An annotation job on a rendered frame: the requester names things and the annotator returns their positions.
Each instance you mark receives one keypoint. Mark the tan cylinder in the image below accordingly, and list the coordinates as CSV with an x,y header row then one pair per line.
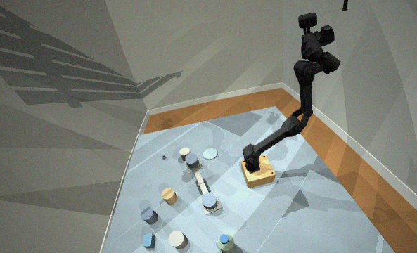
x,y
169,196

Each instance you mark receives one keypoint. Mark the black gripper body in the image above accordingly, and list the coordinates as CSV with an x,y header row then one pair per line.
x,y
306,21

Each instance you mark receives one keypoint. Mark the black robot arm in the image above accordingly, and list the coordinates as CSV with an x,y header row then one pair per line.
x,y
304,71

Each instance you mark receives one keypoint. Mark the blue cube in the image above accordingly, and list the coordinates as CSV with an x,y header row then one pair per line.
x,y
149,241

